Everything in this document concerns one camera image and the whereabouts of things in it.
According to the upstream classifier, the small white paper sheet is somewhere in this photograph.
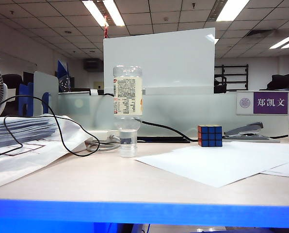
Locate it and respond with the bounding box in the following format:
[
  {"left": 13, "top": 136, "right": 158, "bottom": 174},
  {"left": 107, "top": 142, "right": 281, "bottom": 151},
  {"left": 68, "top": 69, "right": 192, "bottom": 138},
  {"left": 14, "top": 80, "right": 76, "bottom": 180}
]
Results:
[{"left": 260, "top": 159, "right": 289, "bottom": 179}]

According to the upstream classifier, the red Chinese knot ornament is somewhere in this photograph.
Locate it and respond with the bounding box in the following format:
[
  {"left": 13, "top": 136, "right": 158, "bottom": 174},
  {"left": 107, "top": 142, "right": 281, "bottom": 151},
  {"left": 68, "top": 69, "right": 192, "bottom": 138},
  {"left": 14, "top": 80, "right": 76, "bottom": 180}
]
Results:
[{"left": 103, "top": 15, "right": 110, "bottom": 38}]

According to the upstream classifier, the clear plastic bottle with label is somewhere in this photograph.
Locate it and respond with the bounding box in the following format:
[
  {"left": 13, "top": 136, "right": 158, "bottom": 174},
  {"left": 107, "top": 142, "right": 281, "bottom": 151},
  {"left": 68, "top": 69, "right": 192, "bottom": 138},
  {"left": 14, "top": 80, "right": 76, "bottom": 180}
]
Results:
[{"left": 112, "top": 65, "right": 144, "bottom": 158}]

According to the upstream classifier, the colourful Rubik's cube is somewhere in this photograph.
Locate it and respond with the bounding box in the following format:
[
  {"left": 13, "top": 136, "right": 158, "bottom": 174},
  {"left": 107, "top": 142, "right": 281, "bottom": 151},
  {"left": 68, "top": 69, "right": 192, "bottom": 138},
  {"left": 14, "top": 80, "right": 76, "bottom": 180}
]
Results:
[{"left": 197, "top": 124, "right": 224, "bottom": 148}]

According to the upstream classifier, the purple and white nameplate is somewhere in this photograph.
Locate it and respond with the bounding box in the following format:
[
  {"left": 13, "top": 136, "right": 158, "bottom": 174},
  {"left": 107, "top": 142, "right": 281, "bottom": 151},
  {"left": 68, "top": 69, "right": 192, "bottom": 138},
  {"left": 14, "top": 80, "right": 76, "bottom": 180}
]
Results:
[{"left": 236, "top": 90, "right": 289, "bottom": 116}]

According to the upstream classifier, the large white paper sheet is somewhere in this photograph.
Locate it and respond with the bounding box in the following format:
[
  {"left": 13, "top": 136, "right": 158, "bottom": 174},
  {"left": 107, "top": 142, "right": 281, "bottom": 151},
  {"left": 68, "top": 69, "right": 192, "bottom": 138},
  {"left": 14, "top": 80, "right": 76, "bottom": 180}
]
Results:
[{"left": 134, "top": 140, "right": 289, "bottom": 188}]

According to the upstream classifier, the stack of white printed papers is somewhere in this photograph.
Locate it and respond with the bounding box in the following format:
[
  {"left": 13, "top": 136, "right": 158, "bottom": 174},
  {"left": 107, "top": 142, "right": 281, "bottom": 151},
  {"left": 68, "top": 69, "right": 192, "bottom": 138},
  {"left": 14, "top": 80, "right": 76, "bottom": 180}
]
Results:
[{"left": 0, "top": 116, "right": 57, "bottom": 149}]

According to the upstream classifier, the white power strip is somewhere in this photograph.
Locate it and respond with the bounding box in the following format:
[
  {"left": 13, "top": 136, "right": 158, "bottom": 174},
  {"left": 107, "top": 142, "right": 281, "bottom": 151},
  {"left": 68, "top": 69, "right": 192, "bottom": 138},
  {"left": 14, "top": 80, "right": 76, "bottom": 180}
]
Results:
[{"left": 86, "top": 129, "right": 121, "bottom": 143}]

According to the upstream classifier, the grey stapler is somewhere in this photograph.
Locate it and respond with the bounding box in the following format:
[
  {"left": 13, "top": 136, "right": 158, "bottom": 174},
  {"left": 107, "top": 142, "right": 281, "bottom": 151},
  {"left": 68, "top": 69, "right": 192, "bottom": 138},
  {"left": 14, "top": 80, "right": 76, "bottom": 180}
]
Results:
[{"left": 223, "top": 121, "right": 281, "bottom": 143}]

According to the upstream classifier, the blue table edge strip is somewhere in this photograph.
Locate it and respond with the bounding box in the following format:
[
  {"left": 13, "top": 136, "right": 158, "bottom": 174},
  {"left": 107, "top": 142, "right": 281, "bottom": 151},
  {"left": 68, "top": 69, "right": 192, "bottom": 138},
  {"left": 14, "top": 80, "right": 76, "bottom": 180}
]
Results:
[{"left": 0, "top": 198, "right": 289, "bottom": 229}]

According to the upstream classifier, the thick black cable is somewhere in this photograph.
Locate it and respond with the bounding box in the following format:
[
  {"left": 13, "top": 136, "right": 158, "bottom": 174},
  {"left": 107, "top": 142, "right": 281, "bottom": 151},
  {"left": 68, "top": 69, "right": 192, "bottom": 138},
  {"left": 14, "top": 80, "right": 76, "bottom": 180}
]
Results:
[{"left": 103, "top": 92, "right": 200, "bottom": 143}]

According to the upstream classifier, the black shelf rack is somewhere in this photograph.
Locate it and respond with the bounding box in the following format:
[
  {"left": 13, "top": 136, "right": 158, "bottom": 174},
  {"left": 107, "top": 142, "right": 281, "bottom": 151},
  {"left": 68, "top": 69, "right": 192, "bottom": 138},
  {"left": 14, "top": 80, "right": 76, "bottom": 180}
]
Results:
[{"left": 214, "top": 64, "right": 249, "bottom": 94}]

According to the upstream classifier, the white board panel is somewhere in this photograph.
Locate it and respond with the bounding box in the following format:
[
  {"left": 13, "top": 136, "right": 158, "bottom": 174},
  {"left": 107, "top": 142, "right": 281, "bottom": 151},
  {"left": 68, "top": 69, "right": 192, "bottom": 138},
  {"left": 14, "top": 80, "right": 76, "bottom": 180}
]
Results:
[{"left": 103, "top": 27, "right": 216, "bottom": 89}]

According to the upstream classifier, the grey power strip cable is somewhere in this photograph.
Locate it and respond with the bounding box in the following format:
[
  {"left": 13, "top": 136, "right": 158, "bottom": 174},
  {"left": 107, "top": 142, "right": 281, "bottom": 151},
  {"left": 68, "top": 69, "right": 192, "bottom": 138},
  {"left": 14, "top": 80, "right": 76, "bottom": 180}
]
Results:
[{"left": 85, "top": 134, "right": 122, "bottom": 152}]

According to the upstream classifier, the single panel ceiling light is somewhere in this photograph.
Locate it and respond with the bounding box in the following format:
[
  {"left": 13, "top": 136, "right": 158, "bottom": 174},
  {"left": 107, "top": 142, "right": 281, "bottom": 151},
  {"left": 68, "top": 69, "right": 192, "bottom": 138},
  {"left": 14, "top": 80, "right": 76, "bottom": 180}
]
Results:
[{"left": 216, "top": 0, "right": 251, "bottom": 22}]

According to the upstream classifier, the distant twin ceiling light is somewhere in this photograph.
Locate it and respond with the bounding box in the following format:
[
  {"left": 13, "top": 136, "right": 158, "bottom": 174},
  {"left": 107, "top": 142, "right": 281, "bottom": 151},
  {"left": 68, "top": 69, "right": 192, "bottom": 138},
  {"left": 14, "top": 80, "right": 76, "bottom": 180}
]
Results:
[{"left": 269, "top": 35, "right": 289, "bottom": 50}]

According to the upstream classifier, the blue file holder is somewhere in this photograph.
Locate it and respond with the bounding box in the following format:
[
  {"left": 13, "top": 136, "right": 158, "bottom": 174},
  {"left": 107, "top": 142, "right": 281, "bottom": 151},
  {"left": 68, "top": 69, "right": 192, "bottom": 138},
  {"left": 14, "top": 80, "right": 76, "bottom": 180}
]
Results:
[{"left": 18, "top": 82, "right": 52, "bottom": 117}]

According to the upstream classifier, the thin black cable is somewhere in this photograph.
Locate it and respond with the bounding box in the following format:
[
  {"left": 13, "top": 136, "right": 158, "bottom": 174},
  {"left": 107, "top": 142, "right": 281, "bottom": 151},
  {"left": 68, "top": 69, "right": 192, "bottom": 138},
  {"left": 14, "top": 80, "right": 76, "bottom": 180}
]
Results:
[{"left": 0, "top": 95, "right": 100, "bottom": 160}]

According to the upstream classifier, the blue triangular sign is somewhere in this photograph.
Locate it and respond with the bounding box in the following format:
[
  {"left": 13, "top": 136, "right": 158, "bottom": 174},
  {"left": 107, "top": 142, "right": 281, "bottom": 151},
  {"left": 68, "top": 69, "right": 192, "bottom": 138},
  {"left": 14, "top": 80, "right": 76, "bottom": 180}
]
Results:
[{"left": 57, "top": 59, "right": 69, "bottom": 80}]

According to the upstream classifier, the translucent plastic bag red print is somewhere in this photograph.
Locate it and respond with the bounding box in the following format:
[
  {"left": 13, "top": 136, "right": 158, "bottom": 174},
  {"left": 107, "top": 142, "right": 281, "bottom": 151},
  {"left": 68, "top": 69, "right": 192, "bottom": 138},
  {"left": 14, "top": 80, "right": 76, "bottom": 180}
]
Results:
[{"left": 0, "top": 114, "right": 95, "bottom": 190}]

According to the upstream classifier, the small frosted partition panel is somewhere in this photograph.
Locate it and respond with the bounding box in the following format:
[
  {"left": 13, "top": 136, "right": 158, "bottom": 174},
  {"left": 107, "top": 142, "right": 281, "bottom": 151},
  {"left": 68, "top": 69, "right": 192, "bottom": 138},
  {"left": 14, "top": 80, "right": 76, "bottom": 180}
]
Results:
[{"left": 33, "top": 70, "right": 60, "bottom": 116}]

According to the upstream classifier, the long frosted glass partition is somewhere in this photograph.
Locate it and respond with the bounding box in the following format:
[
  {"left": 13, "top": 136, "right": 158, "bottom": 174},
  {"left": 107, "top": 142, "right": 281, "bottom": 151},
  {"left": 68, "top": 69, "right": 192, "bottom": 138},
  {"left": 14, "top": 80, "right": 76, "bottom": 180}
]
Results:
[{"left": 48, "top": 86, "right": 289, "bottom": 137}]

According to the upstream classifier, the double tube ceiling light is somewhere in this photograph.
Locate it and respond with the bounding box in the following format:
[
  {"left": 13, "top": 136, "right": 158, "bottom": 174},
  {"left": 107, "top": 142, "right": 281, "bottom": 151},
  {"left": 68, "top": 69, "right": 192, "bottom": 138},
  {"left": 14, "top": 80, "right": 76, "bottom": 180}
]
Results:
[{"left": 81, "top": 0, "right": 126, "bottom": 27}]

